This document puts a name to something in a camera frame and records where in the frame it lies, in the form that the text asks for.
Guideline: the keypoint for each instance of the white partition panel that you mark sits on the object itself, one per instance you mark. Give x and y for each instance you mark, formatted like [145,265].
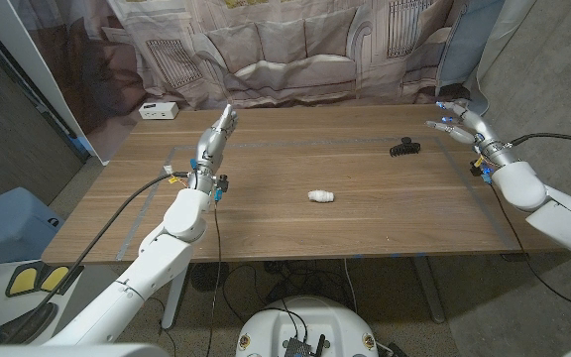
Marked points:
[28,54]

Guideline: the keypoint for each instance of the blue-grey plastic bin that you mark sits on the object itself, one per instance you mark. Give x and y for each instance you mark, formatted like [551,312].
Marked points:
[8,228]

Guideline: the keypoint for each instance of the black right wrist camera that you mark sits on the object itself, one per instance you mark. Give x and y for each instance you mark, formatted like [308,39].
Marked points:
[479,171]

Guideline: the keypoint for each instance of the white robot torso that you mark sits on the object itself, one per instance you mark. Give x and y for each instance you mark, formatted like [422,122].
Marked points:
[67,351]

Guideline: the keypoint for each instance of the large black shoe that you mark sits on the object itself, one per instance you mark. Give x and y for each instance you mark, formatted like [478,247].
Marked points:
[30,322]

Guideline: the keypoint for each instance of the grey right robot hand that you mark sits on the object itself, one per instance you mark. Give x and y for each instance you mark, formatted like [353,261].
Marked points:
[484,136]

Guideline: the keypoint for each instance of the printed room backdrop cloth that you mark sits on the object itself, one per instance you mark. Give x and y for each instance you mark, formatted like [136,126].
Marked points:
[285,49]

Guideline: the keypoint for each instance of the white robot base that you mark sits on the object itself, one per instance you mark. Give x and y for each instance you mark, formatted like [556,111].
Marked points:
[310,317]

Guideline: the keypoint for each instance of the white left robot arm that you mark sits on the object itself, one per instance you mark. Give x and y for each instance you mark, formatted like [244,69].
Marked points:
[166,253]

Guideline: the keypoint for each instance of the black electronics module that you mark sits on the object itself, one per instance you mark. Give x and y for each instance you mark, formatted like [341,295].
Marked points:
[298,347]

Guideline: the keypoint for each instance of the white power strip box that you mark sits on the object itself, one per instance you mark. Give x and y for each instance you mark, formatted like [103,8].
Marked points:
[159,110]

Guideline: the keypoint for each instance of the white table leg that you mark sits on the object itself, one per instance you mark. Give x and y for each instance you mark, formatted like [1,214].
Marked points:
[174,302]

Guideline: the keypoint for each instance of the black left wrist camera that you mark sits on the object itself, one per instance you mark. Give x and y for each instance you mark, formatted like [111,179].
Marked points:
[222,183]

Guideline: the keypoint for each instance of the yellow black foot pedal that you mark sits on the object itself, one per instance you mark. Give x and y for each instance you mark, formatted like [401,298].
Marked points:
[55,278]
[23,281]

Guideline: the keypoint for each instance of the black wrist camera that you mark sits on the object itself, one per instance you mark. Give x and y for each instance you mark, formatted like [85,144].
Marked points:
[479,171]
[222,183]

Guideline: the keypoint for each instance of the black round floor object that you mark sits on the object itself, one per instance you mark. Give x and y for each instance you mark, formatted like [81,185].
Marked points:
[203,276]

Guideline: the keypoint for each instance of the white bandage roll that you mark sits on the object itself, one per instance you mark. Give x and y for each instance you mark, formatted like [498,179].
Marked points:
[321,196]

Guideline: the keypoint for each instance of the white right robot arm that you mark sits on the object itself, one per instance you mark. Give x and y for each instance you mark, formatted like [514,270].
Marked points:
[518,186]

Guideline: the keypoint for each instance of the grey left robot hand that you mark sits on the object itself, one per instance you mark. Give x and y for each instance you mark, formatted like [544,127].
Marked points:
[211,149]

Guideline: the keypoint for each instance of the grey table leg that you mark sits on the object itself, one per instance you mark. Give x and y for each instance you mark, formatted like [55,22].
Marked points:
[429,292]

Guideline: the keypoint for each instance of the black claw hair clip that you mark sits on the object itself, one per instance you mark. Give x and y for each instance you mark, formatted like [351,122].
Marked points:
[404,148]

